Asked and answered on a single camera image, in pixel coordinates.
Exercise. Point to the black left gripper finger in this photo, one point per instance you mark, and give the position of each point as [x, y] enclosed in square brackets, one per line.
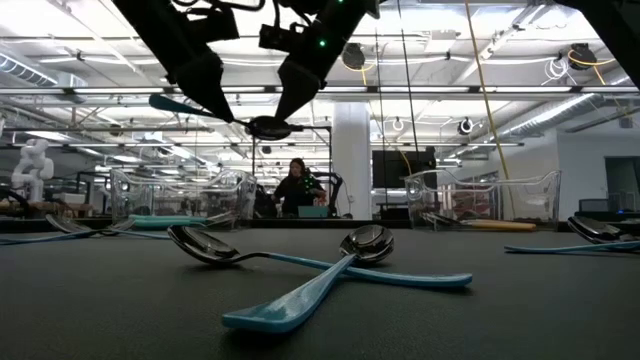
[205, 85]

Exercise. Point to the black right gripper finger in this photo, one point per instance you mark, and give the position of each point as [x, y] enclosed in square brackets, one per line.
[297, 90]

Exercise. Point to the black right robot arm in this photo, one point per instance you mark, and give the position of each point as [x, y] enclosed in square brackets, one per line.
[620, 25]

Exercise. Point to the long ceiling light strip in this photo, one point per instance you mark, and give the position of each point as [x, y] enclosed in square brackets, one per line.
[120, 90]
[525, 89]

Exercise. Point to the white building column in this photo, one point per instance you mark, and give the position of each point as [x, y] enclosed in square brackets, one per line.
[352, 160]

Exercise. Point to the person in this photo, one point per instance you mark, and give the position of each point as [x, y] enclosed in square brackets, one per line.
[297, 192]

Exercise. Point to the clear plastic bin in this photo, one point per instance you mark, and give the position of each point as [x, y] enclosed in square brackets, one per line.
[500, 200]
[150, 195]

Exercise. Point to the teal box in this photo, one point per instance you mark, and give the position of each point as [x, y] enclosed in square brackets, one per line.
[313, 212]

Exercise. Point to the black monitor screen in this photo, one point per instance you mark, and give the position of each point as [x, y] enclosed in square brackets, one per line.
[400, 170]

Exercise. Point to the black table mat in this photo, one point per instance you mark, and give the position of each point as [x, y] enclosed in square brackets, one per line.
[100, 300]

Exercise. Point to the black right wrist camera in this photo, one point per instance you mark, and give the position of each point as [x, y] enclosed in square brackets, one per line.
[277, 37]

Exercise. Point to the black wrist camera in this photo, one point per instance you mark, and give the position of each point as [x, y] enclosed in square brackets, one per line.
[277, 37]
[220, 25]

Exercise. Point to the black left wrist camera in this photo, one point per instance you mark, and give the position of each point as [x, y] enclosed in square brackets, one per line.
[220, 25]

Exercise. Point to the silver air duct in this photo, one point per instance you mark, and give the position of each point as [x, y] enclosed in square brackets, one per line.
[550, 117]
[30, 72]

